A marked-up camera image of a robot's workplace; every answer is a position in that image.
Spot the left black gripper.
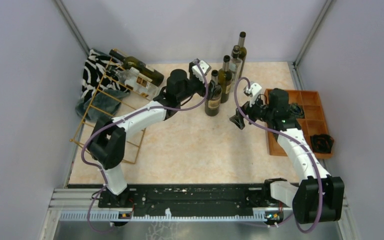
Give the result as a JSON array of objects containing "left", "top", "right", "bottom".
[{"left": 177, "top": 62, "right": 220, "bottom": 102}]

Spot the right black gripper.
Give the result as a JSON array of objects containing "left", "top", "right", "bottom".
[{"left": 229, "top": 92, "right": 274, "bottom": 130}]

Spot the dark labelled wine bottle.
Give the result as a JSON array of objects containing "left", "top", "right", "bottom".
[{"left": 204, "top": 70, "right": 222, "bottom": 117}]

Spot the dark green wine bottle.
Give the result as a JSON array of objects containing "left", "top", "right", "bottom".
[{"left": 109, "top": 49, "right": 165, "bottom": 87}]

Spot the clear glass liquor bottle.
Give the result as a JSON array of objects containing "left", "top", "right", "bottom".
[{"left": 106, "top": 66, "right": 160, "bottom": 100}]

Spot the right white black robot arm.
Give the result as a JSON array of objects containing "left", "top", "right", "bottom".
[{"left": 230, "top": 84, "right": 345, "bottom": 224}]

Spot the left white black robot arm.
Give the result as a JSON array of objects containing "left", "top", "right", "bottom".
[{"left": 84, "top": 64, "right": 212, "bottom": 207}]

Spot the olive green wine bottle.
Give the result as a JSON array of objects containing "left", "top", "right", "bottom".
[{"left": 218, "top": 55, "right": 233, "bottom": 104}]

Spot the clear tall glass bottle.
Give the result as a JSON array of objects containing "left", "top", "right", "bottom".
[{"left": 229, "top": 45, "right": 243, "bottom": 92}]

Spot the green bottle grey capsule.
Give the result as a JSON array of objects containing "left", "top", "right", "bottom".
[{"left": 238, "top": 31, "right": 247, "bottom": 78}]

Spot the dark green rosette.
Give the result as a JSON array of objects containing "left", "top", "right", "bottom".
[{"left": 289, "top": 103, "right": 305, "bottom": 119}]

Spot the black rosette front compartment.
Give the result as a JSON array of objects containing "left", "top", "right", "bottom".
[{"left": 310, "top": 133, "right": 335, "bottom": 154}]

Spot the grey green fluffy cloth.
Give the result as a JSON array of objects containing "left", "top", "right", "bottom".
[{"left": 75, "top": 89, "right": 130, "bottom": 123}]

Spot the zebra pattern cloth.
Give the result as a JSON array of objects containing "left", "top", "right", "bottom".
[{"left": 80, "top": 48, "right": 130, "bottom": 103}]

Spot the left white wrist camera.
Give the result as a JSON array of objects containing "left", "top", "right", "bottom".
[{"left": 191, "top": 58, "right": 212, "bottom": 83}]

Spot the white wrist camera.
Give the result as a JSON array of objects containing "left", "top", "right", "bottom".
[
  {"left": 191, "top": 58, "right": 212, "bottom": 83},
  {"left": 243, "top": 82, "right": 263, "bottom": 107}
]

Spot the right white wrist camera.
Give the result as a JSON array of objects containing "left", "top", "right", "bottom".
[{"left": 243, "top": 82, "right": 263, "bottom": 107}]

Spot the gold wire wine rack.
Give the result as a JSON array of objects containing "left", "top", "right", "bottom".
[{"left": 70, "top": 48, "right": 161, "bottom": 147}]

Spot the grey slotted cable duct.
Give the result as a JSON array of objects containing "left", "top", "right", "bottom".
[{"left": 59, "top": 210, "right": 281, "bottom": 222}]

